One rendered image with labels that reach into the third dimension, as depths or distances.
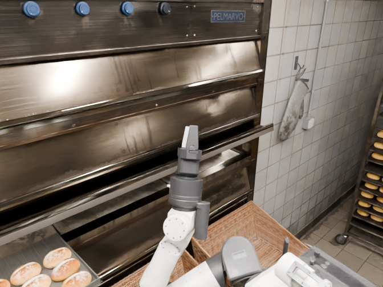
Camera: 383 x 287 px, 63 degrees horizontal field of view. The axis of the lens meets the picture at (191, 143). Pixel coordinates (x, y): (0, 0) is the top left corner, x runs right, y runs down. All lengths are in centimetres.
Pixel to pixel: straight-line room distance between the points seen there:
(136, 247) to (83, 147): 61
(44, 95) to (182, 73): 60
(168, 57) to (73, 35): 42
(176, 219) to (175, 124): 74
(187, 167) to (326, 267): 47
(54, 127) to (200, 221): 63
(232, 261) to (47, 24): 91
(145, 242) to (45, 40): 102
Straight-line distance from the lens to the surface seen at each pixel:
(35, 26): 113
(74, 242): 142
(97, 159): 127
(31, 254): 139
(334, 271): 97
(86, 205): 116
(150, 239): 164
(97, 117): 123
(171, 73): 138
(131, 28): 127
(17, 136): 115
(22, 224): 111
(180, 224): 79
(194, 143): 77
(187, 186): 79
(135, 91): 127
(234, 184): 199
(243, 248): 94
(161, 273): 89
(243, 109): 180
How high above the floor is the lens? 205
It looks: 24 degrees down
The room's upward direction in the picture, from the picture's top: straight up
